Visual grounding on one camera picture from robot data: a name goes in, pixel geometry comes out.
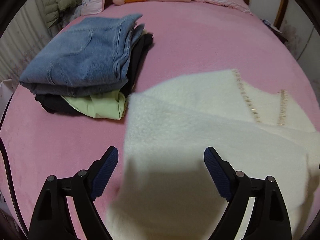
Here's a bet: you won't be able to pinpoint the white fluffy cardigan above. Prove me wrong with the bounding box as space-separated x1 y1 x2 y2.
106 69 319 239

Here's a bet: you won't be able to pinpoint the folded light green garment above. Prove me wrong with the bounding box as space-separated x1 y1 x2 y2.
62 89 127 120

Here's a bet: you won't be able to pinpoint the floral wardrobe door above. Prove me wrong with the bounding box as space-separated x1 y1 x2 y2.
271 0 319 83

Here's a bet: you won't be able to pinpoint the white curtain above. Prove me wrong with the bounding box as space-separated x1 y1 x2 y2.
0 0 59 85

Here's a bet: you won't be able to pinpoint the folded black garment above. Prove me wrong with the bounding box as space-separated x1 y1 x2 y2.
35 31 153 116

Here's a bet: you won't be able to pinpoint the dark wooden nightstand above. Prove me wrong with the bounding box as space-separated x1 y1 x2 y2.
269 25 288 44

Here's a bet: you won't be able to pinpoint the black cable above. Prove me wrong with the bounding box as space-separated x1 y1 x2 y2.
0 137 29 240

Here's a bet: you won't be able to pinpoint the items on nightstand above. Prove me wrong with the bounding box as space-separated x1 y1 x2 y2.
262 20 274 29

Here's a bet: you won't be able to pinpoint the folded blue jeans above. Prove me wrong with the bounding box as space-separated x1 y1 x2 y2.
19 14 144 97

